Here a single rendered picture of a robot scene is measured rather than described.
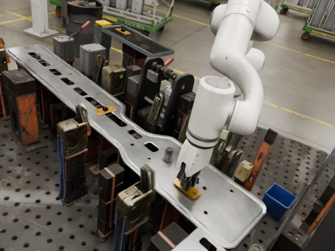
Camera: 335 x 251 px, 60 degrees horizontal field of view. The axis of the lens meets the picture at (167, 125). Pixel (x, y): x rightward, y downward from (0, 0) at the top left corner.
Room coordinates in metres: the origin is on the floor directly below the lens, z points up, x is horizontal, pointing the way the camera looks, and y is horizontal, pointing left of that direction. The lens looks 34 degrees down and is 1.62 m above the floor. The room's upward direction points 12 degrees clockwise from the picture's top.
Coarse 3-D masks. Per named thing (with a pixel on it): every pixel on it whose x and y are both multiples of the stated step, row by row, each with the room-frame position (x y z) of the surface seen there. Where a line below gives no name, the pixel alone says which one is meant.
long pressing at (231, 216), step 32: (32, 64) 1.19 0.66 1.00; (64, 64) 1.26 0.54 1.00; (64, 96) 0.98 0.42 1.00; (96, 96) 1.03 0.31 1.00; (96, 128) 0.82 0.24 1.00; (128, 128) 0.85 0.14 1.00; (128, 160) 0.69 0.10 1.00; (160, 160) 0.72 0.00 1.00; (160, 192) 0.59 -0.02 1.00; (224, 192) 0.63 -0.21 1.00; (192, 224) 0.51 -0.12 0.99; (224, 224) 0.52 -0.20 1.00; (256, 224) 0.54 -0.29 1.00
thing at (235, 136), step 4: (232, 132) 0.78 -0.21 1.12; (228, 136) 0.77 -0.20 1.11; (232, 136) 0.77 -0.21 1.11; (236, 136) 0.76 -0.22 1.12; (240, 136) 0.76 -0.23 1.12; (228, 140) 0.77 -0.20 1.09; (232, 140) 0.77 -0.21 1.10; (236, 140) 0.75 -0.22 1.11; (224, 144) 0.77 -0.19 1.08; (232, 144) 0.76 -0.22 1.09; (236, 144) 0.76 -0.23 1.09; (224, 148) 0.76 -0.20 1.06; (232, 148) 0.75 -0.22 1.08; (220, 152) 0.76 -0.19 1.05; (228, 156) 0.74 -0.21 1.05
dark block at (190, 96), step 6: (180, 96) 0.96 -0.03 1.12; (186, 96) 0.97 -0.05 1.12; (192, 96) 0.97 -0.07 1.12; (180, 102) 0.95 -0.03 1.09; (186, 102) 0.94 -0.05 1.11; (192, 102) 0.94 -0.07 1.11; (180, 108) 0.95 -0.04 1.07; (186, 108) 0.93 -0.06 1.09; (180, 114) 0.95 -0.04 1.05; (186, 114) 0.93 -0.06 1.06; (180, 120) 0.95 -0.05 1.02; (174, 126) 0.96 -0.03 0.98; (180, 126) 0.94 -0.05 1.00; (174, 132) 0.95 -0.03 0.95
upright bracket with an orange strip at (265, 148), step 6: (270, 132) 0.71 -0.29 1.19; (276, 132) 0.70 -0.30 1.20; (264, 138) 0.72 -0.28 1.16; (270, 138) 0.71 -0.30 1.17; (264, 144) 0.71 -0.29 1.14; (270, 144) 0.71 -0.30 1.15; (258, 150) 0.72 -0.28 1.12; (264, 150) 0.71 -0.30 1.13; (258, 156) 0.71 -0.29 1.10; (264, 156) 0.70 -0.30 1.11; (258, 162) 0.71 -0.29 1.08; (264, 162) 0.71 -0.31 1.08; (258, 168) 0.70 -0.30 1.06; (252, 174) 0.71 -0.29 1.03; (258, 174) 0.71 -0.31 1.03; (246, 180) 0.72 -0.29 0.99; (252, 180) 0.70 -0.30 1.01; (246, 186) 0.71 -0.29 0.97; (252, 186) 0.70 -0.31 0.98
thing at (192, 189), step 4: (176, 180) 0.63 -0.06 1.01; (180, 180) 0.64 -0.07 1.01; (176, 184) 0.62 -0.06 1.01; (180, 188) 0.60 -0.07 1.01; (192, 188) 0.61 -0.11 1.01; (188, 192) 0.59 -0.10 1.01; (192, 192) 0.60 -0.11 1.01; (196, 192) 0.60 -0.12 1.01; (200, 192) 0.60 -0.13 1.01; (192, 196) 0.58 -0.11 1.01; (196, 196) 0.58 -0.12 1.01
